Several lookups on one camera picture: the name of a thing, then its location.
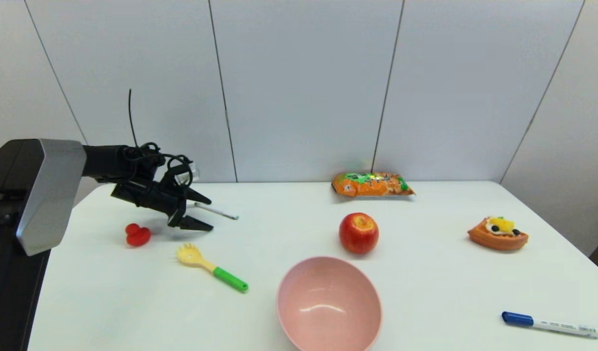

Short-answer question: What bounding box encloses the white stylus pen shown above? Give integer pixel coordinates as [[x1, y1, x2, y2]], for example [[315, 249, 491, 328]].
[[195, 202, 240, 220]]

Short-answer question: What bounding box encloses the yellow green pasta spoon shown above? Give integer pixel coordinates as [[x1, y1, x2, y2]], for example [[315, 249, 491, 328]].
[[176, 243, 250, 293]]

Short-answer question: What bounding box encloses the red rubber duck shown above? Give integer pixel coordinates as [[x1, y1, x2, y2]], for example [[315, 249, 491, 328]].
[[125, 223, 152, 247]]

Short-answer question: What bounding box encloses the pink bowl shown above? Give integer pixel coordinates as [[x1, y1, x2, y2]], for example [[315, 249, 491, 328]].
[[277, 256, 383, 351]]

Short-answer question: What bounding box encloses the red apple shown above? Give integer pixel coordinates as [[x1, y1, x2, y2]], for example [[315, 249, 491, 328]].
[[339, 212, 380, 255]]

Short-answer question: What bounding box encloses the orange green snack bag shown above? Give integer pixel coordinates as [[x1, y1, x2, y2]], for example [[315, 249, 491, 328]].
[[331, 172, 416, 198]]

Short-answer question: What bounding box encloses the orange waffle toy with fruit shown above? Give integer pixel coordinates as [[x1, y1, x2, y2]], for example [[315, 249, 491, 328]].
[[467, 216, 529, 252]]

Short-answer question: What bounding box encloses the blue white marker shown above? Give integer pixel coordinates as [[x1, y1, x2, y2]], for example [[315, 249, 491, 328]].
[[501, 311, 598, 338]]

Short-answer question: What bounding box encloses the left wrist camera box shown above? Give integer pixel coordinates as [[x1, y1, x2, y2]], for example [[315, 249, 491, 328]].
[[174, 163, 201, 186]]

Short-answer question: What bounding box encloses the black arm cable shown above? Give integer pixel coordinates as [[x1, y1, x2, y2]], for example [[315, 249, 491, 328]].
[[122, 89, 194, 188]]

